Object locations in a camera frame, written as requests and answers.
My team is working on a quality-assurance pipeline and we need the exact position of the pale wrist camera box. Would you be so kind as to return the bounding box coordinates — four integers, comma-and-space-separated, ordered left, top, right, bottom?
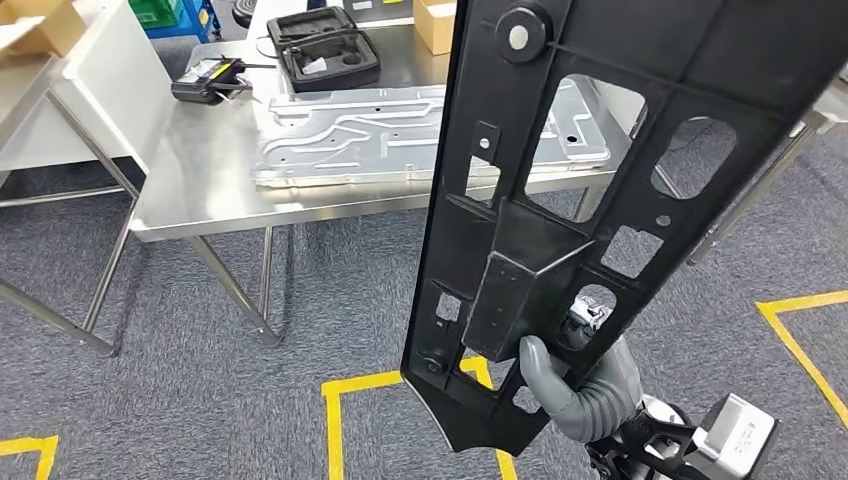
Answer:
684, 393, 781, 480

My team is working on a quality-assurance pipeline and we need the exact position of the stainless steel table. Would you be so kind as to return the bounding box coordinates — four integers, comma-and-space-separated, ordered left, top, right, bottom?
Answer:
0, 51, 142, 359
685, 62, 848, 268

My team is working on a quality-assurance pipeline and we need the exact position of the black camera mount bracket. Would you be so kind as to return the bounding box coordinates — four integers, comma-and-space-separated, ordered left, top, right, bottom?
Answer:
584, 409, 715, 480

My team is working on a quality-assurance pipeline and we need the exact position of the green plastic crate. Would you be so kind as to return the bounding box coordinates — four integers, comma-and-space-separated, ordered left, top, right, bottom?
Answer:
127, 0, 185, 29

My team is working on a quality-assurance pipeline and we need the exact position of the black plastic frame part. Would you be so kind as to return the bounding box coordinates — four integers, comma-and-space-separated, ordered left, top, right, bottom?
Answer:
400, 0, 848, 458

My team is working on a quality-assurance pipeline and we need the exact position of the open cardboard box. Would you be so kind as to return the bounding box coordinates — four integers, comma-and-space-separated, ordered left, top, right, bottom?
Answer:
411, 0, 460, 57

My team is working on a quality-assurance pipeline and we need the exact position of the stainless steel workbench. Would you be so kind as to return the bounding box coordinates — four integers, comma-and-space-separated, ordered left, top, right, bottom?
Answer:
129, 16, 687, 347

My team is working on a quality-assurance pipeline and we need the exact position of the black remote controller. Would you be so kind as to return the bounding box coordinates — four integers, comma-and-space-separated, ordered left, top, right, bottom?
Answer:
170, 55, 278, 107

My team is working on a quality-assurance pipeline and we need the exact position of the black round coil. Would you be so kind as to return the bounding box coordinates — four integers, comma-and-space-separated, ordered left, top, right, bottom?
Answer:
230, 0, 261, 29

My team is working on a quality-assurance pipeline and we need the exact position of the white cabinet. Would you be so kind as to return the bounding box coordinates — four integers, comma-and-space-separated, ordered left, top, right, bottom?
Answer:
62, 0, 175, 175

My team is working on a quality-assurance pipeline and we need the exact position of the white table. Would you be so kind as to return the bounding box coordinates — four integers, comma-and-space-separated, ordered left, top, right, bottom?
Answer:
241, 0, 425, 42

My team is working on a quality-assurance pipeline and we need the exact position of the stamped aluminium plate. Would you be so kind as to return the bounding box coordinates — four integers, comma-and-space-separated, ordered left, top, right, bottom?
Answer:
251, 74, 614, 191

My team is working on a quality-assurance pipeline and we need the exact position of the black foam carry case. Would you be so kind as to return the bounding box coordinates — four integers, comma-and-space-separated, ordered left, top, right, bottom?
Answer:
266, 5, 383, 94

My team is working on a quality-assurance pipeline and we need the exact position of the blue metal shelf rack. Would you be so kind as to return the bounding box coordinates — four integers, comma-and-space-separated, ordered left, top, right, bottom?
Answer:
142, 0, 224, 45

